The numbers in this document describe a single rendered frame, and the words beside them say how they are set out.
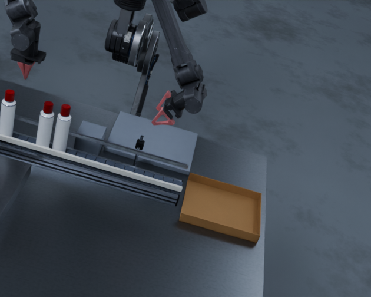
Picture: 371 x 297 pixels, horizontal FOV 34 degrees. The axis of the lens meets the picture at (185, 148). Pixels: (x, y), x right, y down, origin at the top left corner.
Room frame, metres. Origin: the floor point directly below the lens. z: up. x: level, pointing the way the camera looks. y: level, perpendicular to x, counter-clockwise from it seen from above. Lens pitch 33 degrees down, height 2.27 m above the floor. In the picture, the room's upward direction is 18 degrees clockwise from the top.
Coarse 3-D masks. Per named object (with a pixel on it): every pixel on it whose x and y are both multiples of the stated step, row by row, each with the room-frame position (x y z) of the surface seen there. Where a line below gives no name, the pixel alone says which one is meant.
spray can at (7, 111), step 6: (6, 90) 1.81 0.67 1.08; (12, 90) 1.82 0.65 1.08; (6, 96) 1.79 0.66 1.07; (12, 96) 1.80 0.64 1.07; (6, 102) 1.79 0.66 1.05; (12, 102) 1.80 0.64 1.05; (6, 108) 1.78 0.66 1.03; (12, 108) 1.79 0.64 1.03; (0, 114) 1.80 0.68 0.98; (6, 114) 1.78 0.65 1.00; (12, 114) 1.80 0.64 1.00; (0, 120) 1.79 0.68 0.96; (6, 120) 1.78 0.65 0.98; (12, 120) 1.80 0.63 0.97; (0, 126) 1.79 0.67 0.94; (6, 126) 1.78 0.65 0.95; (12, 126) 1.80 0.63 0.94; (0, 132) 1.79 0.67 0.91; (6, 132) 1.79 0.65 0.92; (12, 132) 1.81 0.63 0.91
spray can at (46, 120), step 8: (48, 104) 1.80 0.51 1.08; (40, 112) 1.81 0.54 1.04; (48, 112) 1.80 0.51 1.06; (40, 120) 1.79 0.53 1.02; (48, 120) 1.79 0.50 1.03; (40, 128) 1.79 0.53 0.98; (48, 128) 1.79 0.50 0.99; (40, 136) 1.79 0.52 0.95; (48, 136) 1.80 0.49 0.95; (40, 144) 1.79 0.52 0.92; (48, 144) 1.80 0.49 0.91; (40, 152) 1.79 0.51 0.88
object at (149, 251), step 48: (0, 96) 2.14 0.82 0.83; (48, 96) 2.25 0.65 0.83; (48, 192) 1.64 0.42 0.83; (96, 192) 1.72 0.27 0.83; (0, 240) 1.36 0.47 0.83; (48, 240) 1.42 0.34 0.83; (96, 240) 1.49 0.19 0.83; (144, 240) 1.56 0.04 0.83; (192, 240) 1.63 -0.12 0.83; (240, 240) 1.71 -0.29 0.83; (0, 288) 1.18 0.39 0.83; (48, 288) 1.23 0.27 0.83; (96, 288) 1.29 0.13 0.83; (144, 288) 1.35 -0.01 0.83; (192, 288) 1.41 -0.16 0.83; (240, 288) 1.48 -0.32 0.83
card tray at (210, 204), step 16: (192, 176) 1.97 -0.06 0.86; (192, 192) 1.90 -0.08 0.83; (208, 192) 1.93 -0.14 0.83; (224, 192) 1.96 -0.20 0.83; (240, 192) 1.98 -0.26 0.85; (256, 192) 1.98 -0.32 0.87; (192, 208) 1.80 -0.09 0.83; (208, 208) 1.83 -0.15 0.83; (224, 208) 1.86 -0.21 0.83; (240, 208) 1.89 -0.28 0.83; (256, 208) 1.92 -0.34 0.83; (192, 224) 1.71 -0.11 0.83; (208, 224) 1.72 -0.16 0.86; (224, 224) 1.77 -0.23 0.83; (240, 224) 1.80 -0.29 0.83; (256, 224) 1.83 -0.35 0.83; (256, 240) 1.72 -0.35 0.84
